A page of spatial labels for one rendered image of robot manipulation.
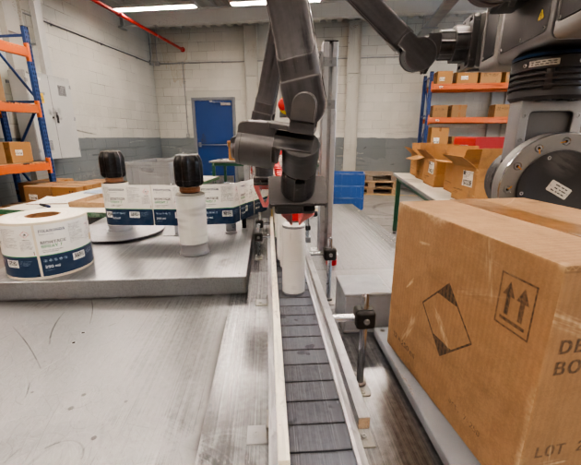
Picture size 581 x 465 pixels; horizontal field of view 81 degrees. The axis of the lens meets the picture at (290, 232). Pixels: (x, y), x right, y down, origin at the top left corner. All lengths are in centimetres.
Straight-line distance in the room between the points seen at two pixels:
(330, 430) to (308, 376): 10
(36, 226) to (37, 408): 48
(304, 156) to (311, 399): 34
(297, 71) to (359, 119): 819
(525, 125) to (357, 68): 801
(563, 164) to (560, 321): 43
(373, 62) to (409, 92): 108
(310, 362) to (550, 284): 35
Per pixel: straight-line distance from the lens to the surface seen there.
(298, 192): 56
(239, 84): 908
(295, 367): 57
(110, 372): 71
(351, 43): 885
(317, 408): 50
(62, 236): 103
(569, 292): 38
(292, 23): 52
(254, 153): 52
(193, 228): 103
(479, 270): 45
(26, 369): 79
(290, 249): 73
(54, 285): 103
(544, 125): 84
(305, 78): 50
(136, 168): 315
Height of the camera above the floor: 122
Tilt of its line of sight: 16 degrees down
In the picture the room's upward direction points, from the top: straight up
